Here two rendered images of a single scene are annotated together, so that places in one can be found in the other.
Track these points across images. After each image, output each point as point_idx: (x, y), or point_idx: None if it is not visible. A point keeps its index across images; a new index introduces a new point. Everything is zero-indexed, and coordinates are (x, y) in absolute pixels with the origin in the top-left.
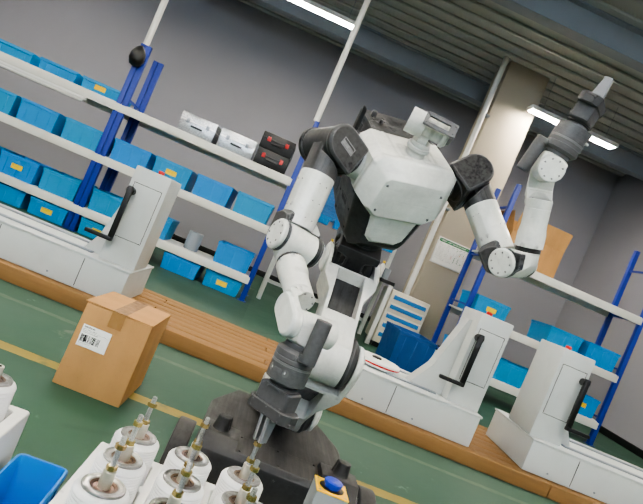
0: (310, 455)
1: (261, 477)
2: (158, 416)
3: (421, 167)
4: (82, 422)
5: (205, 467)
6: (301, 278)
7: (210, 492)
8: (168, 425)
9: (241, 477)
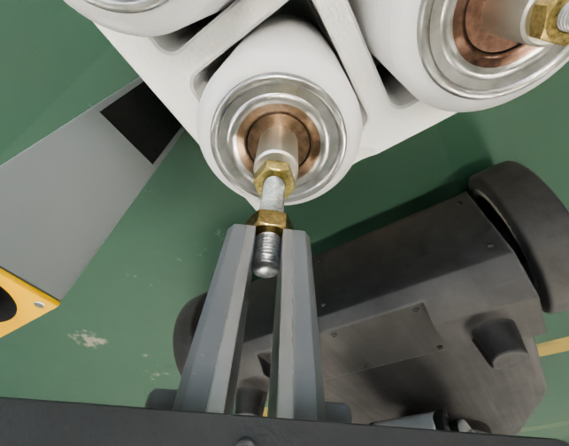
0: (334, 397)
1: (344, 296)
2: None
3: None
4: None
5: (411, 7)
6: None
7: (366, 115)
8: (556, 318)
9: (275, 126)
